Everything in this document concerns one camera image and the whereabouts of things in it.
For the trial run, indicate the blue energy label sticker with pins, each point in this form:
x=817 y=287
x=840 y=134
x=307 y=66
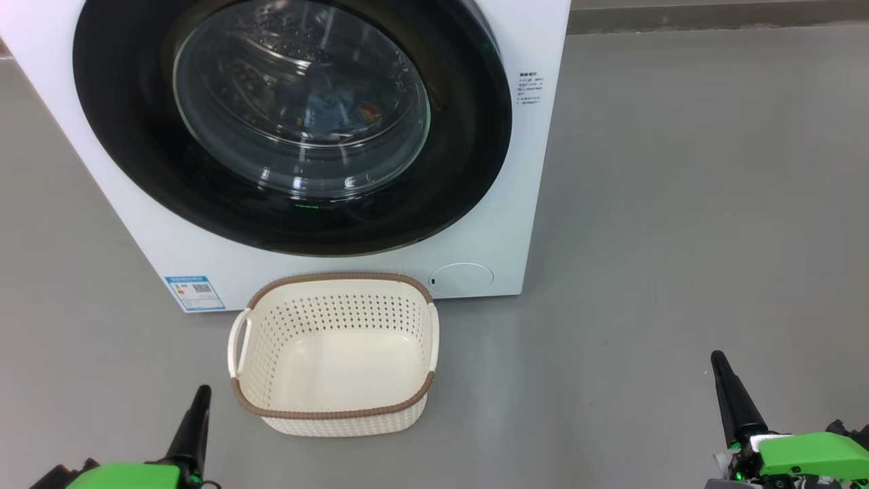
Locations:
x=195 y=293

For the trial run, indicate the cream perforated laundry basket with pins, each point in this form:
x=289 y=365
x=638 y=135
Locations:
x=339 y=421

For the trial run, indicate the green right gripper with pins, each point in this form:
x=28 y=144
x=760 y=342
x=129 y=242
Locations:
x=808 y=455

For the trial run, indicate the white front-load washing machine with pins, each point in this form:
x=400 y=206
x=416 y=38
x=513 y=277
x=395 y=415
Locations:
x=529 y=204

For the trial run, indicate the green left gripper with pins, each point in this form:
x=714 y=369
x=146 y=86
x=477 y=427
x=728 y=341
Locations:
x=122 y=477

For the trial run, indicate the black glass washer door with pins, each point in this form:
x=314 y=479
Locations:
x=122 y=149

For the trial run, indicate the small printed text sticker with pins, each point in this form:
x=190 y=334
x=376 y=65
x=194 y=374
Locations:
x=531 y=88

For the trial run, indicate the round white filter cover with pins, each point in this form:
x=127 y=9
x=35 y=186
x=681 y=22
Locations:
x=461 y=280

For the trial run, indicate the steel washing machine drum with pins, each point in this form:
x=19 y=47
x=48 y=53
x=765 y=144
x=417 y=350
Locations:
x=237 y=81

